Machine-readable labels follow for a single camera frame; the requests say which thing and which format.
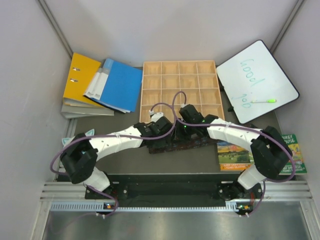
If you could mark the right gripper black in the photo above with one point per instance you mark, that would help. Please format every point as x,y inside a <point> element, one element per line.
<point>177,133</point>

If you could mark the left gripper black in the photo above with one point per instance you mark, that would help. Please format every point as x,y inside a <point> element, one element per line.
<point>166,139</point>

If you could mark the brown floral necktie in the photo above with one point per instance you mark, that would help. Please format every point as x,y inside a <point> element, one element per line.
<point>180,145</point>

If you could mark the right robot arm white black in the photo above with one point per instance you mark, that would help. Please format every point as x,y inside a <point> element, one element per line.
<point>269,150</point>

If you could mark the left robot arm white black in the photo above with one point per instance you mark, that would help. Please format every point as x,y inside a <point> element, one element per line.
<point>81,154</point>

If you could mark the Animal Farm book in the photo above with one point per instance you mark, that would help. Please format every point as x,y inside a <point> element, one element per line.
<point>233,158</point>

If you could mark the wooden compartment tray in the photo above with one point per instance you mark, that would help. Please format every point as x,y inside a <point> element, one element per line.
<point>167,85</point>

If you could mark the blue folder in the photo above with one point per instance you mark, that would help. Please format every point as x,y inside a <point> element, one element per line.
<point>116,86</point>

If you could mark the white whiteboard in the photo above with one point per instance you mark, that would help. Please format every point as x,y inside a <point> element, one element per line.
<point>254,74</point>

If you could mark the green marker pen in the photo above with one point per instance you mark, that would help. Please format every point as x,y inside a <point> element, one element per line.
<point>269,101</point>

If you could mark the teal cat-ear headphones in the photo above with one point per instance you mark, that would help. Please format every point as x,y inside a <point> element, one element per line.
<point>68,140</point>

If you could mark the grey binder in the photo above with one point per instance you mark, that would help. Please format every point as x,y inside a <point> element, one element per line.
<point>72,112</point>

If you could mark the green Treehouse book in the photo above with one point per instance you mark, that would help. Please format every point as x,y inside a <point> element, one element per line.
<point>292,143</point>

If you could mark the white cable duct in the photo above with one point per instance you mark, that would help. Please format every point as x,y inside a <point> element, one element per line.
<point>106,206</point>

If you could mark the yellow ring binder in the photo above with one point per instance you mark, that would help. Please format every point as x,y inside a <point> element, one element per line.
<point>82,70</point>

